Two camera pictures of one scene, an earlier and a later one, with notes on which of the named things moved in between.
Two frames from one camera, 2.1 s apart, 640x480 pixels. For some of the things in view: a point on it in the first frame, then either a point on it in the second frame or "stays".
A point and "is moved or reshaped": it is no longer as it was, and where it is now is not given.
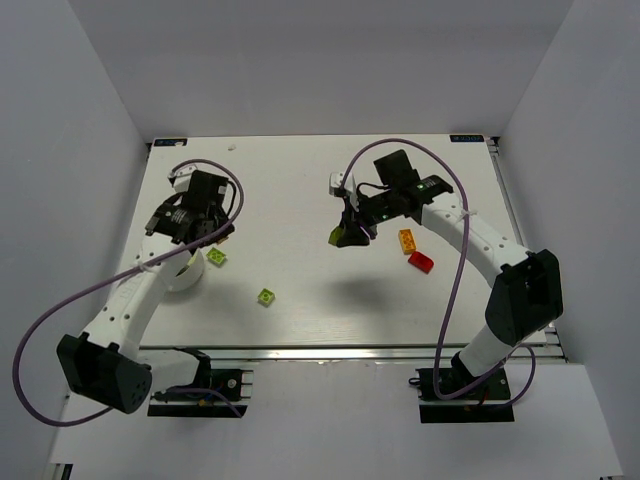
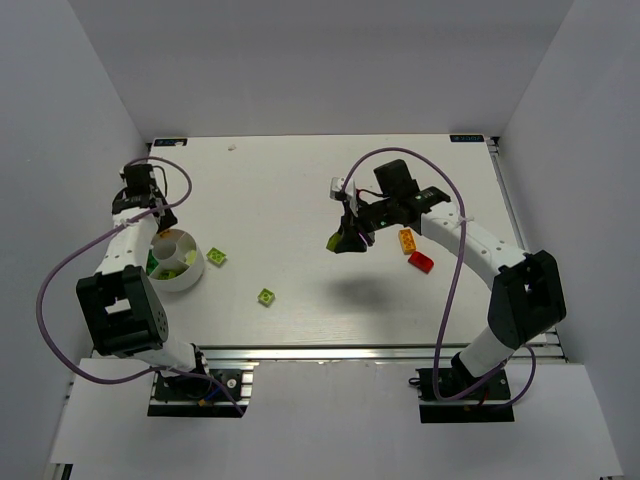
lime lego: (217, 257) stays
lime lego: (335, 235) is moved or reshaped
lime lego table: (266, 297) stays
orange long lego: (407, 240) stays
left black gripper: (211, 232) -> (166, 220)
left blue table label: (170, 142) stays
